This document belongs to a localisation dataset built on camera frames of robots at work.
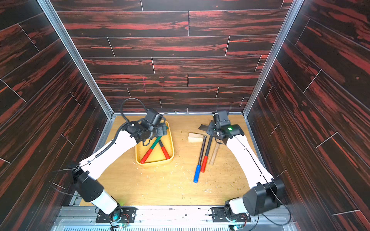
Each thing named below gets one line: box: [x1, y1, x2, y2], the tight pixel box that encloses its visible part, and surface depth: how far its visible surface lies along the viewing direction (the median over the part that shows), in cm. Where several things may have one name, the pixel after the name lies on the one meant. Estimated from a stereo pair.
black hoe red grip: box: [158, 139, 171, 160], surface depth 95 cm
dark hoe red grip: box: [198, 123, 213, 173], surface depth 98 cm
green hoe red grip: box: [140, 136, 163, 165], surface depth 90 cm
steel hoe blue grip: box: [187, 132, 207, 184], surface depth 106 cm
